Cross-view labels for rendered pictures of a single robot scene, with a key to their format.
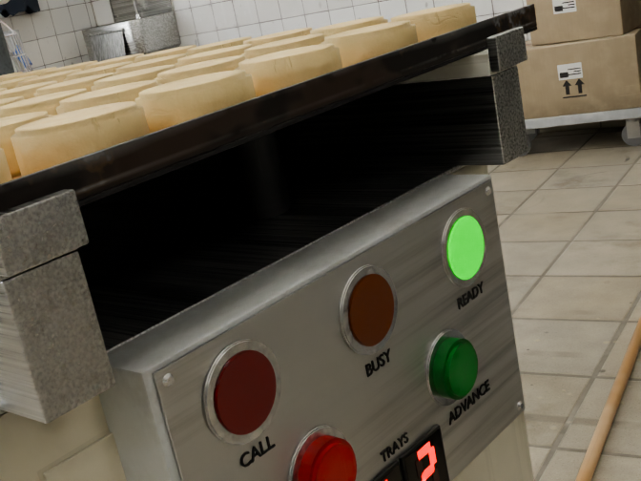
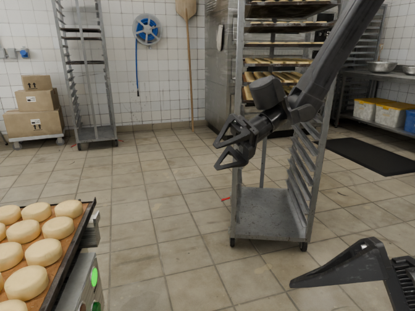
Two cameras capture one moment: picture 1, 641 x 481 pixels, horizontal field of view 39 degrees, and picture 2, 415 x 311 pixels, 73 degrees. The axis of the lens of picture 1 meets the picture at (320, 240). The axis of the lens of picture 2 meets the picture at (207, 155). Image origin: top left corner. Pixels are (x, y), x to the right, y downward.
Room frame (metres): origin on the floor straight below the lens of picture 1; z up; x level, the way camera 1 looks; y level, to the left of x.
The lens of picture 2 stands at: (0.01, 0.11, 1.22)
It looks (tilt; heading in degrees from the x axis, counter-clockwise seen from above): 21 degrees down; 309
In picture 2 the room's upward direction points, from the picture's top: straight up
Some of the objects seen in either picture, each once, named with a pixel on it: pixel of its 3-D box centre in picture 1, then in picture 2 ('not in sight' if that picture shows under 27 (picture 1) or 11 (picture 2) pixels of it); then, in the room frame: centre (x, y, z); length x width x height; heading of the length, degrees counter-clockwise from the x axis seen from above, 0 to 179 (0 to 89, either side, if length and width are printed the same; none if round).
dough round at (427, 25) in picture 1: (432, 28); (68, 209); (0.53, -0.09, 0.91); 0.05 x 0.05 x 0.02
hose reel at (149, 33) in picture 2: not in sight; (149, 56); (3.32, -2.62, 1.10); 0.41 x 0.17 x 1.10; 56
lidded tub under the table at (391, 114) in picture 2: not in sight; (396, 114); (0.39, -4.48, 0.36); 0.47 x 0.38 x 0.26; 56
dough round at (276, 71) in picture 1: (290, 74); (44, 252); (0.44, 0.00, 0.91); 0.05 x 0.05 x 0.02
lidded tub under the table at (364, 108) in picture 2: not in sight; (373, 108); (0.73, -4.70, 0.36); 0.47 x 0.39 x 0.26; 55
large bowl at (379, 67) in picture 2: not in sight; (380, 67); (0.74, -4.69, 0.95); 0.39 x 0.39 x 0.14
